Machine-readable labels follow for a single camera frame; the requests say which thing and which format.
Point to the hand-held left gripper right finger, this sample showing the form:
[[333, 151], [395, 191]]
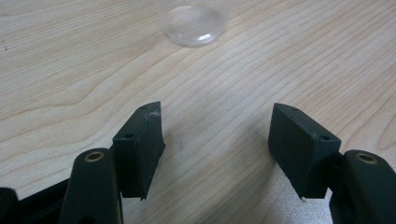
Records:
[[299, 149]]

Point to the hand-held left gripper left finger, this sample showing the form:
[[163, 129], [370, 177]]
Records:
[[137, 161]]

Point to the clear plastic cup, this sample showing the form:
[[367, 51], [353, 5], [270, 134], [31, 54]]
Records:
[[194, 26]]

